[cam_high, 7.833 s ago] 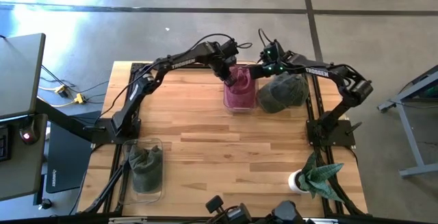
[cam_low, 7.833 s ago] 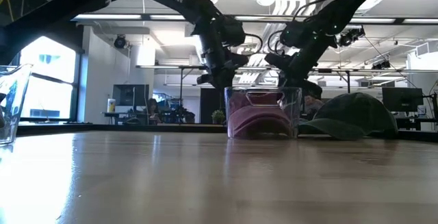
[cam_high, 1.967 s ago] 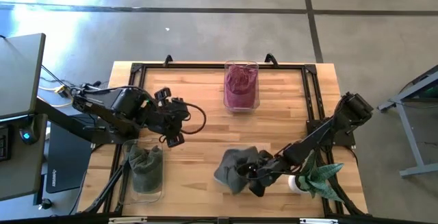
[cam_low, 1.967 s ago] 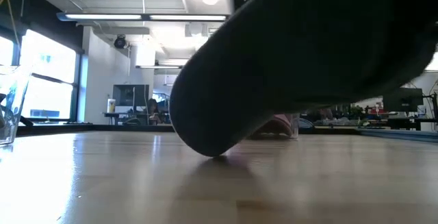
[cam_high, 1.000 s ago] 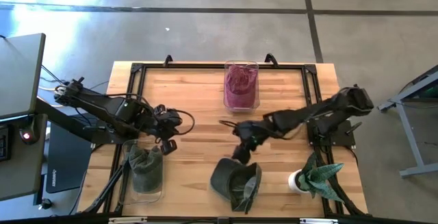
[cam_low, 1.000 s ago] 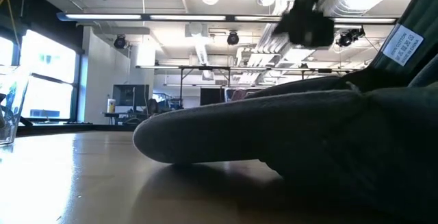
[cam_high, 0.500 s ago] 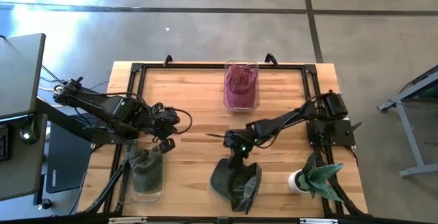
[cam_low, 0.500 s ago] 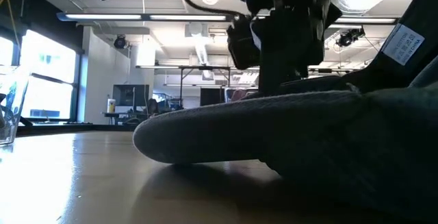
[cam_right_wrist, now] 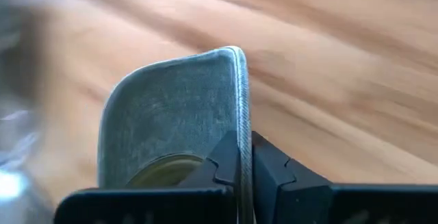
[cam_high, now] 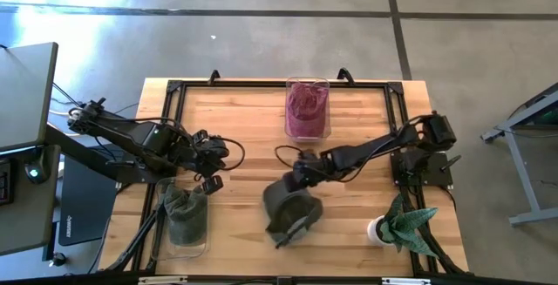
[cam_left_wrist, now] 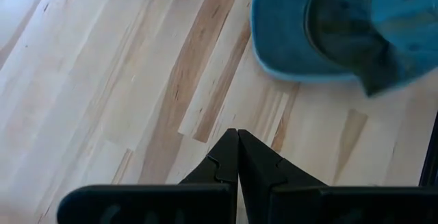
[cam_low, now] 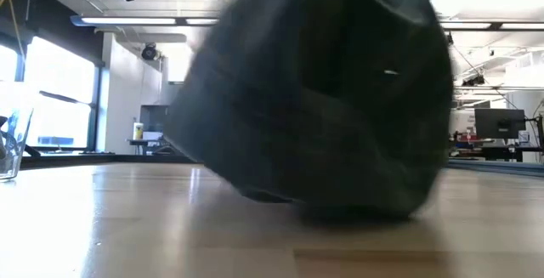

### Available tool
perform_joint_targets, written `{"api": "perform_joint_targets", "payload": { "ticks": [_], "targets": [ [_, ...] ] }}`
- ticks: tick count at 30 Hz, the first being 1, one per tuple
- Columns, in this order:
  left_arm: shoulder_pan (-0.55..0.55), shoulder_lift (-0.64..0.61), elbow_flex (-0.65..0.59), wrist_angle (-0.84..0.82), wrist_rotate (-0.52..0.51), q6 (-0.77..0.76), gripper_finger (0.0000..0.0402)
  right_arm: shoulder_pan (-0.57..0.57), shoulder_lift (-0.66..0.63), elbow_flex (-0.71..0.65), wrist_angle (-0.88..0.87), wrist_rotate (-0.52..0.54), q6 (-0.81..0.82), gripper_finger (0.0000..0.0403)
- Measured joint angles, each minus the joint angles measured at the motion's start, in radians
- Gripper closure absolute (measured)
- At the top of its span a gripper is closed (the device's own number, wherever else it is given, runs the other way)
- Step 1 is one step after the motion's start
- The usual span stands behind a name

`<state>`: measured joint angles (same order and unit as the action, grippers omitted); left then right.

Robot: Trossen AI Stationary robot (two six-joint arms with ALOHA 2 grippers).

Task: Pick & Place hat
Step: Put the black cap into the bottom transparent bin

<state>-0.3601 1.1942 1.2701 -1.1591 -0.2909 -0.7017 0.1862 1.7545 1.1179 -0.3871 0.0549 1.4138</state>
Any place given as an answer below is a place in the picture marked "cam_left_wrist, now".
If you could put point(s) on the grey-green baseball cap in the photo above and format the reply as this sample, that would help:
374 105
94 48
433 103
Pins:
284 28

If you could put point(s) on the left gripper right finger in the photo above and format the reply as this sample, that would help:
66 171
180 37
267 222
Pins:
267 183

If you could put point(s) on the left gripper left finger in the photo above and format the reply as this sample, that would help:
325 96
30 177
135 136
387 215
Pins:
212 176

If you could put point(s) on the black aluminium table frame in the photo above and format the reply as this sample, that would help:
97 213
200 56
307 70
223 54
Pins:
431 155

